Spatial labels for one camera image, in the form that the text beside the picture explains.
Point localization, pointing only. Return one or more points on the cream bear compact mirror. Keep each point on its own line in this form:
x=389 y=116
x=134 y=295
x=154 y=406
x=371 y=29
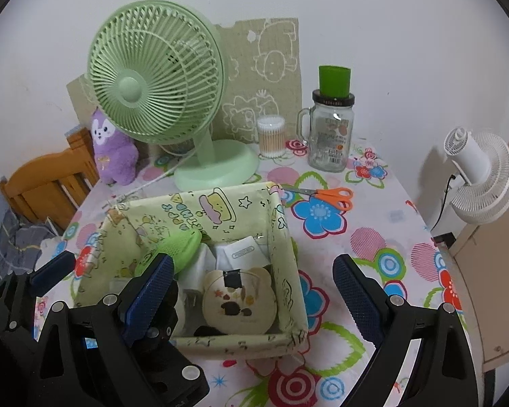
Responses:
x=239 y=301

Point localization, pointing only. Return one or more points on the cotton swab container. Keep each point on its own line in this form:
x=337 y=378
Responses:
x=271 y=132

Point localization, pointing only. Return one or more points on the green desk fan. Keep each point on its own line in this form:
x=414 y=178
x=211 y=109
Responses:
x=158 y=72

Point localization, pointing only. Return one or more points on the floral tablecloth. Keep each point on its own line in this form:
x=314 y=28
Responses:
x=389 y=240

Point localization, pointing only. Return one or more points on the glass jar green lid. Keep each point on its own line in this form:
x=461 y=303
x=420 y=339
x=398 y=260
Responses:
x=326 y=127

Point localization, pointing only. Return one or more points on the plaid grey bedding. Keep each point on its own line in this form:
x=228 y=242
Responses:
x=21 y=242

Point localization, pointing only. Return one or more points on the purple plush toy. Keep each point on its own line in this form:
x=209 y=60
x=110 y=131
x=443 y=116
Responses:
x=115 y=154

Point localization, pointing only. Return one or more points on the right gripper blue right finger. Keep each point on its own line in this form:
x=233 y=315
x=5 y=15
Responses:
x=362 y=296

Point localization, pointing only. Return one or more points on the green panda perforated case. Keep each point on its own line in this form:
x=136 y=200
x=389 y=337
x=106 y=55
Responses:
x=180 y=246

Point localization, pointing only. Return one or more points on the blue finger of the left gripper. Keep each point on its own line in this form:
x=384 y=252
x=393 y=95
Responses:
x=47 y=276

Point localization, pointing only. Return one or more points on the white standing fan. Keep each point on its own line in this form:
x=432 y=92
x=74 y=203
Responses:
x=478 y=190

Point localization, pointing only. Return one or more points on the beige cartoon placemat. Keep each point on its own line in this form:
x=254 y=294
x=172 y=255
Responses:
x=264 y=78

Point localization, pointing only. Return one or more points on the beige door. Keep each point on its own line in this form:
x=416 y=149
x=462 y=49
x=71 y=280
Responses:
x=482 y=259

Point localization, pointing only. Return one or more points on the orange handled scissors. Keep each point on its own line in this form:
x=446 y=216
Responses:
x=340 y=198

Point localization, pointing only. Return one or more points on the wooden chair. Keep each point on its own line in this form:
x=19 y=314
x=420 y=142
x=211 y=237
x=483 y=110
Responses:
x=53 y=186

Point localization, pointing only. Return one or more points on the white square charger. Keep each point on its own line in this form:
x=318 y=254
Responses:
x=242 y=254

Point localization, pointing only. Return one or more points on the white tall charger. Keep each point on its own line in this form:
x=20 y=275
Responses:
x=191 y=278

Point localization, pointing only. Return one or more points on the yellow patterned fabric box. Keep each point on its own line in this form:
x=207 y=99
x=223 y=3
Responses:
x=223 y=215

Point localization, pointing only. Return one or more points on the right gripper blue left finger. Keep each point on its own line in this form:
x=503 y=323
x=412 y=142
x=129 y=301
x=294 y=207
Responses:
x=142 y=297

